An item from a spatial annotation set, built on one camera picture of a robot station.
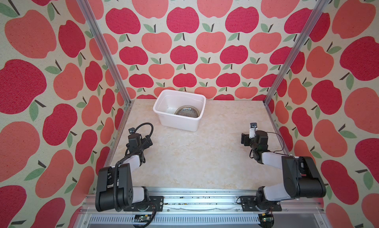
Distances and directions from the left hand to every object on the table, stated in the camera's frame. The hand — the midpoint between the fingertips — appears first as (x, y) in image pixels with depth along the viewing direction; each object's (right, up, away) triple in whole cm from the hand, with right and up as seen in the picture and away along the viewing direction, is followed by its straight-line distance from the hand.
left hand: (143, 139), depth 93 cm
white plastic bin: (+13, +26, +18) cm, 34 cm away
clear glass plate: (+28, +19, +15) cm, 37 cm away
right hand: (+71, +4, +1) cm, 71 cm away
